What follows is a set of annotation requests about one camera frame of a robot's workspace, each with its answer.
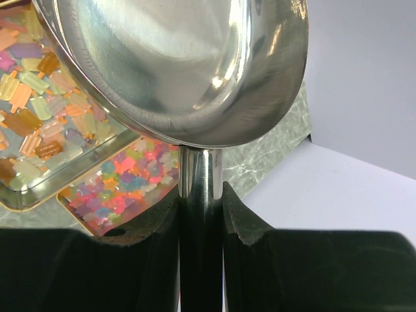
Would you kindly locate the gold tin with gummy candies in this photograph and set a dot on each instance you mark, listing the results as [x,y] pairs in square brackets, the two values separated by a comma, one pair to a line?
[123,186]

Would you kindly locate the metal candy scoop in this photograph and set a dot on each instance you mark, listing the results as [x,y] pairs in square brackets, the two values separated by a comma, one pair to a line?
[201,75]

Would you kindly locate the gold tin with popsicle candies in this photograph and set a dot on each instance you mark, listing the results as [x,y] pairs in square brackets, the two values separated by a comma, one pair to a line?
[51,131]

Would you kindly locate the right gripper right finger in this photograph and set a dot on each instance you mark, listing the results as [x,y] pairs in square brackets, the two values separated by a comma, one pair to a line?
[269,269]

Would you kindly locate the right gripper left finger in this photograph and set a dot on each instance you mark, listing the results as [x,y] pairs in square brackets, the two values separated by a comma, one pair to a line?
[131,268]

